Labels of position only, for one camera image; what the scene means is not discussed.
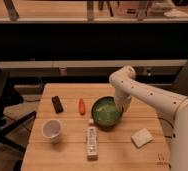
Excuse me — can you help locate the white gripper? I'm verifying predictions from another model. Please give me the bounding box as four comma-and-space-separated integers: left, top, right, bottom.
114, 88, 132, 112

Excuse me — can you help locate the green ceramic bowl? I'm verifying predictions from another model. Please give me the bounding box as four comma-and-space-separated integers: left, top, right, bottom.
91, 96, 122, 127

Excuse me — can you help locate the white plastic bottle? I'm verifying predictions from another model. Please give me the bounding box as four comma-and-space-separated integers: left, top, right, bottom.
86, 119, 98, 160

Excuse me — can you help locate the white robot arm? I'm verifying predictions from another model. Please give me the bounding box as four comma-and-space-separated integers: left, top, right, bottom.
109, 66, 188, 171

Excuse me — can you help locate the orange carrot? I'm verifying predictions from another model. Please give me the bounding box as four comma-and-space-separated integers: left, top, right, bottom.
79, 98, 86, 115

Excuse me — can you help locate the white sponge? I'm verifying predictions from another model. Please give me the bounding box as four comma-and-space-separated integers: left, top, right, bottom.
131, 128, 153, 148

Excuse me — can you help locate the long wooden bench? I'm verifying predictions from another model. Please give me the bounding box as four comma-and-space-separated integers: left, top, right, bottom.
0, 60, 187, 77

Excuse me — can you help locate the black rectangular bar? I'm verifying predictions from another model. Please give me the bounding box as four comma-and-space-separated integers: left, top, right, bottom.
52, 96, 64, 113

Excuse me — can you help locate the white paper cup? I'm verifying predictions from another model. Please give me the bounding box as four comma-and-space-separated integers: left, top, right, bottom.
42, 119, 62, 143

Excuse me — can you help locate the black office chair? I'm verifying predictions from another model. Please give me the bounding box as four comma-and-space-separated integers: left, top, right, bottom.
0, 63, 38, 168

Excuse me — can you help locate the black cable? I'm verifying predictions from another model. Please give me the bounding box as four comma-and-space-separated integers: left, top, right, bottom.
159, 117, 175, 138

